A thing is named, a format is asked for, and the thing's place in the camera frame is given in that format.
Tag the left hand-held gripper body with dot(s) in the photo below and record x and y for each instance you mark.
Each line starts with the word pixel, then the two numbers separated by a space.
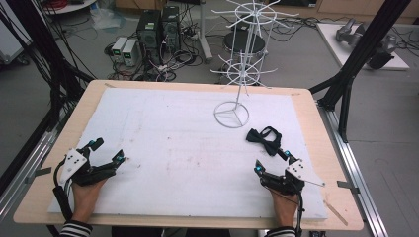
pixel 80 173

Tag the black computer tower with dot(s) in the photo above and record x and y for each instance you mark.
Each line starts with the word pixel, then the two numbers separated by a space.
pixel 150 33
pixel 171 28

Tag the white foam mat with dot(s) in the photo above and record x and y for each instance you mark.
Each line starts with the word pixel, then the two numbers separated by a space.
pixel 184 154

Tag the white floor board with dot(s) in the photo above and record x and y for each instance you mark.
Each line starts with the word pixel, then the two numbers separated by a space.
pixel 336 46

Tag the white round table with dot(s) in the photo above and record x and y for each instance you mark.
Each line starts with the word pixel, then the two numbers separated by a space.
pixel 70 6

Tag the person's left hand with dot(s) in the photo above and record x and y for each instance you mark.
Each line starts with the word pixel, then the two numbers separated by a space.
pixel 86 199

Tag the grey metal table clamp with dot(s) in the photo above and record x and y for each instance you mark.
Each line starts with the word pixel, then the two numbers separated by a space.
pixel 348 186
pixel 39 173

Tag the white bench power supply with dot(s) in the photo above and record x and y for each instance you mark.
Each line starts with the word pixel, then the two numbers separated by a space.
pixel 129 53
pixel 118 47

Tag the black metal frame stand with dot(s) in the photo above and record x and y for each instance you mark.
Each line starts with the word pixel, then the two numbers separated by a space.
pixel 359 62
pixel 46 52

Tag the black round stool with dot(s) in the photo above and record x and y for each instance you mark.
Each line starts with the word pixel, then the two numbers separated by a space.
pixel 244 42

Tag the thin wooden stick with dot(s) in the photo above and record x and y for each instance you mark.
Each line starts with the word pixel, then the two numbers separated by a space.
pixel 336 213

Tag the aluminium rail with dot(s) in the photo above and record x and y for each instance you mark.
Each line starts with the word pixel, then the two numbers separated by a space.
pixel 29 164
pixel 357 177

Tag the person's right hand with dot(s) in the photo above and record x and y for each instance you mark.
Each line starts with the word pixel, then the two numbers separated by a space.
pixel 284 206

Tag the grey stand leg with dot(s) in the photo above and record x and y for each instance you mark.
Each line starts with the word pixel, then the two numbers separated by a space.
pixel 205 39

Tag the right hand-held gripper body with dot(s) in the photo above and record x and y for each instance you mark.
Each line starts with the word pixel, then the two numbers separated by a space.
pixel 290 179

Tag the black bow tie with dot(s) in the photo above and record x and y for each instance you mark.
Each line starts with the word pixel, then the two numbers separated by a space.
pixel 265 139

